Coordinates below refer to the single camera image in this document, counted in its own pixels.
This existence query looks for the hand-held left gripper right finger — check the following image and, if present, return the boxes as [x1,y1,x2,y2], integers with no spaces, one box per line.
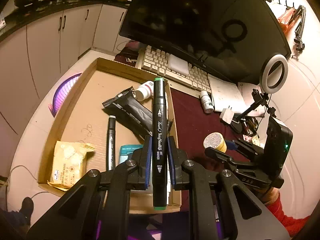
[167,135,290,240]

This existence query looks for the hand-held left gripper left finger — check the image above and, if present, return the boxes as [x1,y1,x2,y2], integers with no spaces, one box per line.
[26,134,153,240]

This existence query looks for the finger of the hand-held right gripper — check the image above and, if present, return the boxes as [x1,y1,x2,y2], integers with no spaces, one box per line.
[225,139,265,160]
[205,147,272,188]

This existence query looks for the masking tape roll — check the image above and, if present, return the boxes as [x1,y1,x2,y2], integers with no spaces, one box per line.
[203,132,227,153]

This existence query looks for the black marker grey cap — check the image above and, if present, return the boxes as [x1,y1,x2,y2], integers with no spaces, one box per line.
[106,115,117,172]

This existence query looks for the black marker green caps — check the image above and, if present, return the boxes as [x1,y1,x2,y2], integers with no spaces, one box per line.
[151,77,167,210]

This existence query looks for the black tissue packet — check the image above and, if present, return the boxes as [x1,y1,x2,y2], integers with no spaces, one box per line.
[101,86,175,140]

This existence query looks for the gold snack packet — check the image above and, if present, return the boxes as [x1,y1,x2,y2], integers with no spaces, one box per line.
[47,140,95,189]

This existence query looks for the cardboard box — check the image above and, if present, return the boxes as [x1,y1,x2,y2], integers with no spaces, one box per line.
[37,57,182,214]

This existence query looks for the person's right forearm red sleeve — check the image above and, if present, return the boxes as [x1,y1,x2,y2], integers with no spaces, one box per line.
[260,189,310,235]

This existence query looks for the white charger plug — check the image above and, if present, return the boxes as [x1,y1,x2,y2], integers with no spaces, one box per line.
[220,106,234,125]

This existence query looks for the small white bottle grey label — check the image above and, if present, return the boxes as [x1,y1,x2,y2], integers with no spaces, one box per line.
[199,90,215,114]

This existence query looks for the white lined notepad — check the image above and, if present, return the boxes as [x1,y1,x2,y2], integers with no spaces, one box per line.
[207,76,247,113]

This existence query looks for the maroon cloth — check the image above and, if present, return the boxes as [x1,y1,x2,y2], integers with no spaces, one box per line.
[117,41,253,205]

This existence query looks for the white printed booklet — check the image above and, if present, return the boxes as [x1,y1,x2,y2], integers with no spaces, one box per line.
[237,81,269,117]

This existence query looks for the white foam block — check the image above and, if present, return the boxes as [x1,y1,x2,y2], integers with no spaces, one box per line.
[167,54,190,75]

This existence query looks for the white keyboard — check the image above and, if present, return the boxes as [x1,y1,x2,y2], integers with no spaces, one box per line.
[136,45,213,92]

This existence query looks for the purple plastic basket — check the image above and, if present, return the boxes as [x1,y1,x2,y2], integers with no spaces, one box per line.
[47,72,83,118]

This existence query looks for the black shoe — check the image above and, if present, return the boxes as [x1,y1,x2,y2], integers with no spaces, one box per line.
[20,197,34,227]

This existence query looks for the orange bag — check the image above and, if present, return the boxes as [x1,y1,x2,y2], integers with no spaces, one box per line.
[277,9,299,30]

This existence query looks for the black computer monitor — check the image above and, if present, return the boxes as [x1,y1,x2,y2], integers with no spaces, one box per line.
[119,0,292,85]

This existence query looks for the white kitchen cabinet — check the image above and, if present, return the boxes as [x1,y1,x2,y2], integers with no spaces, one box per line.
[0,4,128,135]

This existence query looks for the black kitchen countertop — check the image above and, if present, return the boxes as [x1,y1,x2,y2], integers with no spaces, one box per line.
[0,0,130,43]

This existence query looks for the ring light with black stand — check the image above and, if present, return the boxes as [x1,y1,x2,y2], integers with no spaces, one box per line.
[230,52,289,134]

